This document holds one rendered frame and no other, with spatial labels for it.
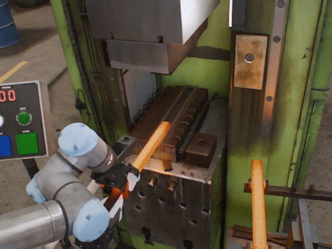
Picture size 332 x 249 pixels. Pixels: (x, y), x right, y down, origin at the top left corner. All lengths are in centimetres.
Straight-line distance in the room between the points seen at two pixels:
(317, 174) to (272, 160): 134
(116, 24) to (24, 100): 48
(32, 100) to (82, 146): 58
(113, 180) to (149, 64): 36
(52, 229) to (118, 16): 61
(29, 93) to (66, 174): 59
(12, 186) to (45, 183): 202
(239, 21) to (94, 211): 64
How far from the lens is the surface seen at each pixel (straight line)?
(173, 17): 90
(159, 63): 97
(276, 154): 123
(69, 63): 135
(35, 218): 62
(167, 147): 114
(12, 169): 292
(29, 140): 127
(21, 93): 128
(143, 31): 95
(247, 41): 100
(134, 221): 145
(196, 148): 113
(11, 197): 266
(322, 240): 121
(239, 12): 96
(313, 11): 99
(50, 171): 74
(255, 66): 102
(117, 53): 102
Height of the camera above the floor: 170
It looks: 35 degrees down
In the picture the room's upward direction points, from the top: 5 degrees counter-clockwise
